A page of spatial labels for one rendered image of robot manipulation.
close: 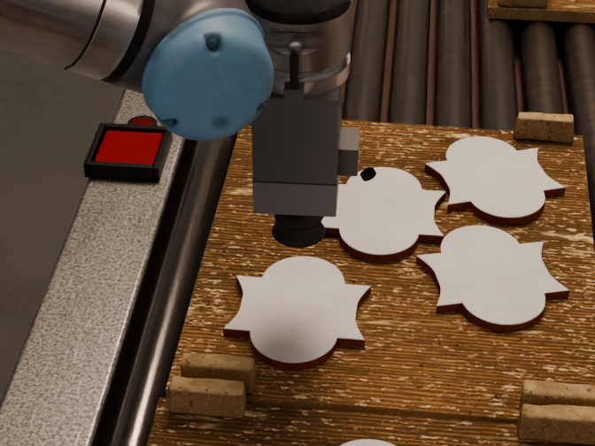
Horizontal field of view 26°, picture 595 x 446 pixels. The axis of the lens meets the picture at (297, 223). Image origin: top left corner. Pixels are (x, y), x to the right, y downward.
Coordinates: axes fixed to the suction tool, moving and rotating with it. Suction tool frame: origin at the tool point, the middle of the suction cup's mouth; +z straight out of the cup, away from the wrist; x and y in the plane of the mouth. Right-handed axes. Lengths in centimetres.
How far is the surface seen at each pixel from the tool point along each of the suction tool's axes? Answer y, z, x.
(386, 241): 9.5, 8.0, -7.2
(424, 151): 25.5, 9.0, -10.7
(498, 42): 51, 11, -19
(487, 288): 3.6, 8.0, -16.0
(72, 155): 157, 103, 64
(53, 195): 141, 103, 64
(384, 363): -5.3, 9.0, -7.4
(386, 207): 14.5, 8.0, -7.1
